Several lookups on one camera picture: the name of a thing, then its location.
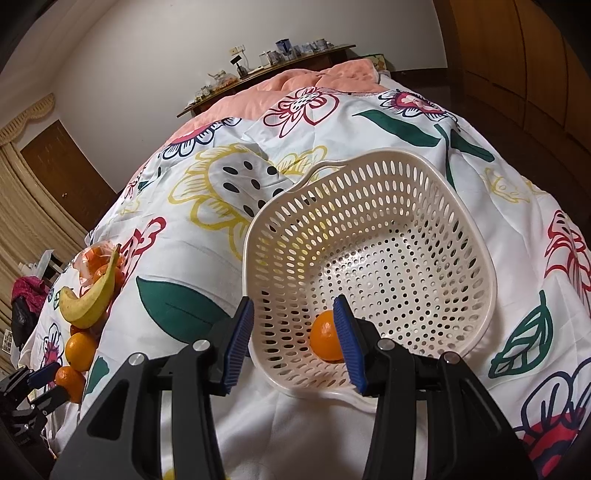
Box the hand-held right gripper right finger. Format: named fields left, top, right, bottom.
left=332, top=294, right=539, bottom=480

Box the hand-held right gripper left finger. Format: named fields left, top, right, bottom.
left=50, top=295, right=256, bottom=480

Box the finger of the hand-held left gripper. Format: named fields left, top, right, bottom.
left=28, top=362, right=62, bottom=387
left=31, top=387, right=69, bottom=414

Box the orange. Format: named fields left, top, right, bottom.
left=65, top=331, right=99, bottom=372
left=309, top=310, right=346, bottom=363
left=54, top=366, right=88, bottom=403

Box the yellow banana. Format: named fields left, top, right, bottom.
left=59, top=244, right=122, bottom=329

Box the clear bag of oranges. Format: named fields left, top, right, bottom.
left=76, top=240, right=127, bottom=296

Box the white perforated plastic basket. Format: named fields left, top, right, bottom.
left=242, top=148, right=498, bottom=414

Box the black bag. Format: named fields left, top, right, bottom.
left=10, top=299, right=40, bottom=344

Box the red cloth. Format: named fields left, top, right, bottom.
left=11, top=276, right=51, bottom=303

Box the white floral printed blanket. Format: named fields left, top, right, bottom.
left=18, top=85, right=591, bottom=480

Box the beige curtain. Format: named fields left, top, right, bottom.
left=0, top=92, right=88, bottom=324

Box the brown wooden door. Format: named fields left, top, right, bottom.
left=20, top=120, right=118, bottom=232

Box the pink quilt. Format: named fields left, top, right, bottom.
left=177, top=58, right=389, bottom=139

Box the wooden headboard shelf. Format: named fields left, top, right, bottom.
left=177, top=45, right=357, bottom=118

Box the wooden wardrobe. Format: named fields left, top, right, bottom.
left=438, top=0, right=591, bottom=222

